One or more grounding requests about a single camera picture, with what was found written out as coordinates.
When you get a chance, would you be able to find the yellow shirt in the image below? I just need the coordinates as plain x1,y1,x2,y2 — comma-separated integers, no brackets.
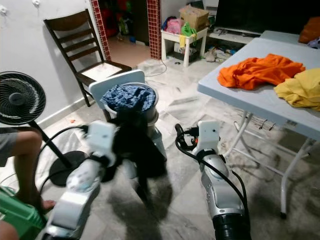
273,67,320,112

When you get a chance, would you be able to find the blue plaid cloth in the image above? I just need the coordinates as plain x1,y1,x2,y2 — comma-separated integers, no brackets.
104,84,156,112

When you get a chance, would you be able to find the white folding table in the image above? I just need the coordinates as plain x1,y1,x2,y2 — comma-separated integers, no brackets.
196,37,320,218

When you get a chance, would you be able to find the pale blue plastic chair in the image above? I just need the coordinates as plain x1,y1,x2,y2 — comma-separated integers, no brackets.
89,70,168,181

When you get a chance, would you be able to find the white side table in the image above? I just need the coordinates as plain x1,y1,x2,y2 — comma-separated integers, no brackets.
161,27,208,68

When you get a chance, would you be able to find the orange shirt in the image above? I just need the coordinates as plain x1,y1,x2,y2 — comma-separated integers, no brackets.
217,54,306,91

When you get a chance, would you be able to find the green bag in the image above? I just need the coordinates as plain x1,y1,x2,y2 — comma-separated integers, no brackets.
181,22,198,38

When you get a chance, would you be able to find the pink bag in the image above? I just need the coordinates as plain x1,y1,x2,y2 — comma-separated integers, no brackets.
164,17,183,35

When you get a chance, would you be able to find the white television stand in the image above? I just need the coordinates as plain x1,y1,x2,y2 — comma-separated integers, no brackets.
207,31,263,46

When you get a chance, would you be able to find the brown cardboard box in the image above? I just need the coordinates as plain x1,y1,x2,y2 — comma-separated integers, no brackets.
179,5,211,32

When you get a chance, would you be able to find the black standing fan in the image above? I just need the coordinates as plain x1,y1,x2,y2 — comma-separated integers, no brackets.
0,71,88,188

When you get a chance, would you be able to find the person with grey shorts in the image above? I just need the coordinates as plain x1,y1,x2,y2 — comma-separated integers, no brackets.
0,127,57,240

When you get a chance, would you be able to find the small white table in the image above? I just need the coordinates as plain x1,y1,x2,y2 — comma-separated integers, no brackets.
260,30,311,46

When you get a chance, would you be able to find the black television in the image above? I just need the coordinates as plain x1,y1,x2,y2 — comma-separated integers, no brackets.
215,0,320,36

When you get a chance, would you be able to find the green plastic stool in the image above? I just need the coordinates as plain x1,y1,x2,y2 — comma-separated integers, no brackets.
0,186,48,240

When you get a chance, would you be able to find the dark wooden chair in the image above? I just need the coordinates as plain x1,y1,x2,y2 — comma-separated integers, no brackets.
44,9,133,108

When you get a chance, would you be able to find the orange bag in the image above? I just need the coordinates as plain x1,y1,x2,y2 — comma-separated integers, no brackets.
299,17,320,45

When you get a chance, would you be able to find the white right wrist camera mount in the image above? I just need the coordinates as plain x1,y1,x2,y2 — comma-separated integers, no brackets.
197,120,222,153

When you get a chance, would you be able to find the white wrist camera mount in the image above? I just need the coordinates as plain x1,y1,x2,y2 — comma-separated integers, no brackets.
197,120,222,153
86,120,117,161

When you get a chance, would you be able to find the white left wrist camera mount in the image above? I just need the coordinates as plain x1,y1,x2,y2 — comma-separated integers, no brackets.
86,120,117,161

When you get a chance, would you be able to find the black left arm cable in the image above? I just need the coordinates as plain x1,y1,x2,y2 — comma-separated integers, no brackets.
37,125,88,201

